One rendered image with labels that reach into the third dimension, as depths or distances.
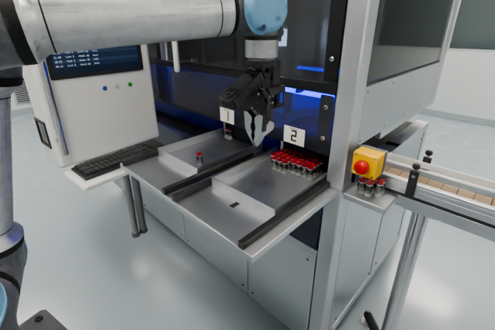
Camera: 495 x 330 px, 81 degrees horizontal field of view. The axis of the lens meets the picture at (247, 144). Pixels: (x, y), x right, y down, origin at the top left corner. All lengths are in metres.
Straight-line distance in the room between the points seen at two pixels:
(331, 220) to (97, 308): 1.34
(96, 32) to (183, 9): 0.11
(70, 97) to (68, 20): 1.00
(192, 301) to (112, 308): 0.42
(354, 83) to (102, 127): 1.10
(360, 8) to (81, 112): 1.13
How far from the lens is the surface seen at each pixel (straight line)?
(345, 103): 0.87
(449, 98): 5.53
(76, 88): 1.41
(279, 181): 0.98
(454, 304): 2.06
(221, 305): 1.75
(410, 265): 1.20
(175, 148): 1.25
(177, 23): 0.44
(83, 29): 0.42
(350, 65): 0.86
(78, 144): 1.45
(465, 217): 1.01
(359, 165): 0.87
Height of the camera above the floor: 1.37
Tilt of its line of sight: 22 degrees down
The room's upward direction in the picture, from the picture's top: straight up
